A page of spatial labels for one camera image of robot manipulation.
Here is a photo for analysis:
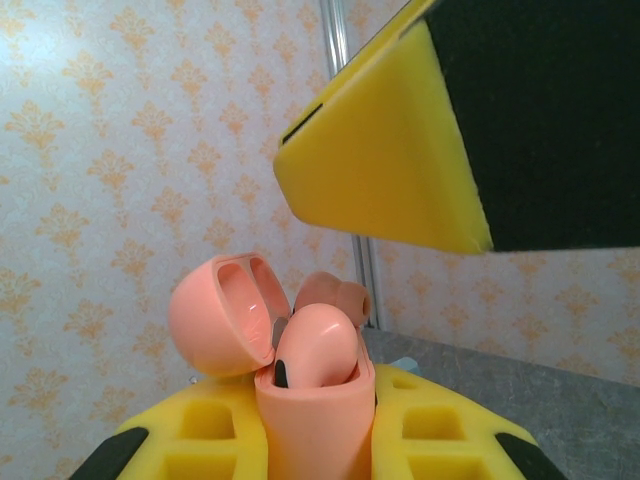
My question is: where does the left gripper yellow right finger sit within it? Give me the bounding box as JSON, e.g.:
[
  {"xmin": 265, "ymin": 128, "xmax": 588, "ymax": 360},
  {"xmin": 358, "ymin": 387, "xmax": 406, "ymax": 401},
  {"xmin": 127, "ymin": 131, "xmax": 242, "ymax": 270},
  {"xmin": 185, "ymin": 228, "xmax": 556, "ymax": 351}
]
[{"xmin": 369, "ymin": 362, "xmax": 569, "ymax": 480}]

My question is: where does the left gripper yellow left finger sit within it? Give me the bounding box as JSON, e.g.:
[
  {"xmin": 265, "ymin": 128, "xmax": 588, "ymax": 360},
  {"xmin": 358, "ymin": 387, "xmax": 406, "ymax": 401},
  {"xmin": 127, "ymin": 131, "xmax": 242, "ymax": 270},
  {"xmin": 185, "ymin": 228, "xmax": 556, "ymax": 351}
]
[{"xmin": 74, "ymin": 377, "xmax": 274, "ymax": 480}]

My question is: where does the pink earbud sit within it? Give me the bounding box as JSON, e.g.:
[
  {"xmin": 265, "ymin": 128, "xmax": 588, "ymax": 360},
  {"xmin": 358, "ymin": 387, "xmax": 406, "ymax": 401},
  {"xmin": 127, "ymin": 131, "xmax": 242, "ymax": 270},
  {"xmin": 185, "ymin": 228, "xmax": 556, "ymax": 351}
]
[
  {"xmin": 272, "ymin": 302, "xmax": 360, "ymax": 390},
  {"xmin": 292, "ymin": 270, "xmax": 373, "ymax": 329}
]

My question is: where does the pink earbud charging case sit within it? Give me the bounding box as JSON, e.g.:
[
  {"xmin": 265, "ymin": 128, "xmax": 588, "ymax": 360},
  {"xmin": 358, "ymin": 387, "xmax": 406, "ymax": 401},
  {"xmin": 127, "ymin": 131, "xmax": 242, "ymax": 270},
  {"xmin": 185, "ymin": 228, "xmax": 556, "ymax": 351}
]
[{"xmin": 168, "ymin": 253, "xmax": 380, "ymax": 480}]

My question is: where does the aluminium frame post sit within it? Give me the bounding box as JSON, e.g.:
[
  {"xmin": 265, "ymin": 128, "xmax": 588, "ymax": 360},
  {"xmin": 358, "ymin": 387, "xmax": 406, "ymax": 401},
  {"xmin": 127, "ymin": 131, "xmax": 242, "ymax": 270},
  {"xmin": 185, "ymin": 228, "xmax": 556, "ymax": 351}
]
[{"xmin": 321, "ymin": 0, "xmax": 387, "ymax": 331}]

